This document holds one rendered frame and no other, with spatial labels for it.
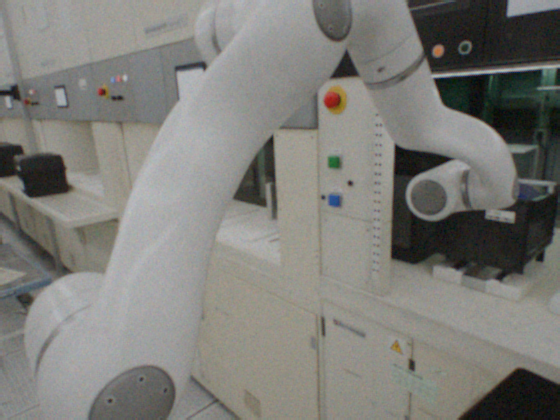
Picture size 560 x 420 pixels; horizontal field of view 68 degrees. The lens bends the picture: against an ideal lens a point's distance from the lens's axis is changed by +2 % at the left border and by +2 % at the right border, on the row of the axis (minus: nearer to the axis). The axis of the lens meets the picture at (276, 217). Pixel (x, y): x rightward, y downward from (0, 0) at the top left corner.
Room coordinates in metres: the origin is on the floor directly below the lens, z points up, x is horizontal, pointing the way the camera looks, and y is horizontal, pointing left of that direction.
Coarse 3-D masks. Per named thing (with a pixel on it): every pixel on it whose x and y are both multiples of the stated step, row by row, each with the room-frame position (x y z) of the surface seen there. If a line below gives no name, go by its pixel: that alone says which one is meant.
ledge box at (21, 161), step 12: (24, 156) 2.73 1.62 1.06; (36, 156) 2.71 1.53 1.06; (48, 156) 2.72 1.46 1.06; (60, 156) 2.76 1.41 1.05; (24, 168) 2.62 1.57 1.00; (36, 168) 2.66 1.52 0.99; (48, 168) 2.70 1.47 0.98; (60, 168) 2.74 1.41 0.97; (24, 180) 2.62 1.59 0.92; (36, 180) 2.65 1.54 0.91; (48, 180) 2.70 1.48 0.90; (60, 180) 2.74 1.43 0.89; (24, 192) 2.72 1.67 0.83; (36, 192) 2.65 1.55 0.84; (48, 192) 2.69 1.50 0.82; (60, 192) 2.73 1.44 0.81
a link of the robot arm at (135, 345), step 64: (256, 0) 0.42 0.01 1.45; (320, 0) 0.40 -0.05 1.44; (256, 64) 0.40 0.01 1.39; (320, 64) 0.41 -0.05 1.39; (192, 128) 0.41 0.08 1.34; (256, 128) 0.43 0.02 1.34; (192, 192) 0.39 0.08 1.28; (128, 256) 0.34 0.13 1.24; (192, 256) 0.37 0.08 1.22; (64, 320) 0.34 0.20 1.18; (128, 320) 0.31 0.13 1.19; (192, 320) 0.35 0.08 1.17; (64, 384) 0.28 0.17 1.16; (128, 384) 0.28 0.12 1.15
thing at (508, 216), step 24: (552, 192) 0.92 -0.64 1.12; (456, 216) 0.99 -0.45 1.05; (480, 216) 0.95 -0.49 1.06; (504, 216) 0.91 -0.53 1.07; (528, 216) 0.87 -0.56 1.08; (552, 216) 0.98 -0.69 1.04; (456, 240) 0.98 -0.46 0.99; (480, 240) 0.94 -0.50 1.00; (504, 240) 0.90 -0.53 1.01; (528, 240) 0.88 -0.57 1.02; (456, 264) 1.00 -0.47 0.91; (504, 264) 0.90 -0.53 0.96
